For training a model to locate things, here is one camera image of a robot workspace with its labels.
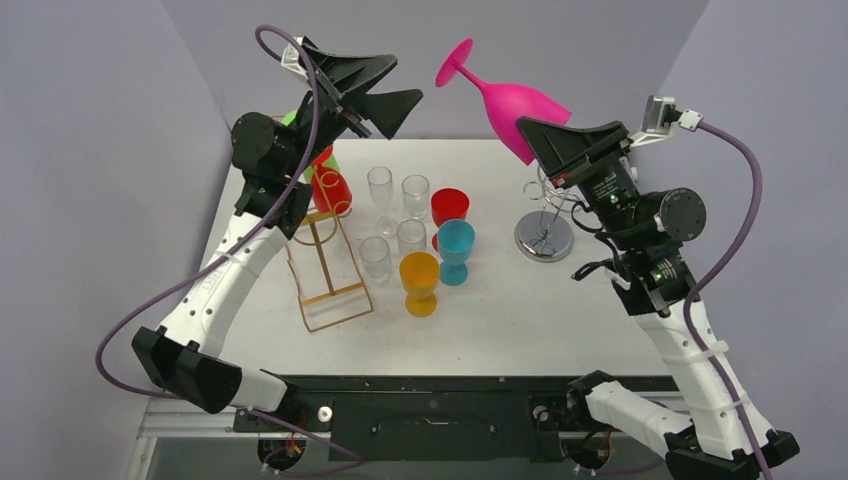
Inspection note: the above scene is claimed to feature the green plastic wine glass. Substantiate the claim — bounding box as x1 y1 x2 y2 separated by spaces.
281 110 341 183

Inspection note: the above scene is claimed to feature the clear champagne flute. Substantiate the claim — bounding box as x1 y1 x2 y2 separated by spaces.
367 166 398 239

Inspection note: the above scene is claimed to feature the clear glass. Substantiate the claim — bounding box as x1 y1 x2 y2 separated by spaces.
401 174 430 220
396 219 427 259
359 237 392 283

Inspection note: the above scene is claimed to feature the chrome round glass rack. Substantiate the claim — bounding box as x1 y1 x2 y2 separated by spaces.
513 165 580 263

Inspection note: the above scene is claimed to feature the gold wire glass rack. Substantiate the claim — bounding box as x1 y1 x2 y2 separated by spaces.
286 202 374 334

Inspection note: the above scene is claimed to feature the magenta plastic wine glass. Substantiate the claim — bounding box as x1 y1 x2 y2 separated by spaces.
435 38 572 165

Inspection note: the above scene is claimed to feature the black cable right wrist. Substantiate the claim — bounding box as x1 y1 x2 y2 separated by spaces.
570 201 631 283

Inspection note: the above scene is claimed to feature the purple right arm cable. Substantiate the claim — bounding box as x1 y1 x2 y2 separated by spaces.
682 121 776 480

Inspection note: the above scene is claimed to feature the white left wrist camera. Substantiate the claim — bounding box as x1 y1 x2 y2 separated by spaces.
280 44 309 85

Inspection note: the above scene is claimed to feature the orange plastic wine glass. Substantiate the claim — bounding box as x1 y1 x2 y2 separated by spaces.
399 251 440 318

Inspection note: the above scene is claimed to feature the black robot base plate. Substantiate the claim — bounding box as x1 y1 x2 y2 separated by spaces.
165 374 677 465

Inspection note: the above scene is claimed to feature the red plastic wine glass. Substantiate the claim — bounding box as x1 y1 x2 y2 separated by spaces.
430 188 470 250
306 146 352 216

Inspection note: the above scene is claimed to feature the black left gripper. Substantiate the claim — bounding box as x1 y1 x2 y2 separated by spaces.
281 47 421 180

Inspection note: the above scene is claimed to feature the cyan plastic wine glass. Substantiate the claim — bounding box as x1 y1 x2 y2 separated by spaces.
437 219 476 286

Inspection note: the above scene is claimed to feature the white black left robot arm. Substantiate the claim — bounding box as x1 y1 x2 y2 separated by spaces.
132 39 423 430

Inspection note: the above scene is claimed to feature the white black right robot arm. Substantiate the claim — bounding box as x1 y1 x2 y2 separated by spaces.
517 117 800 479

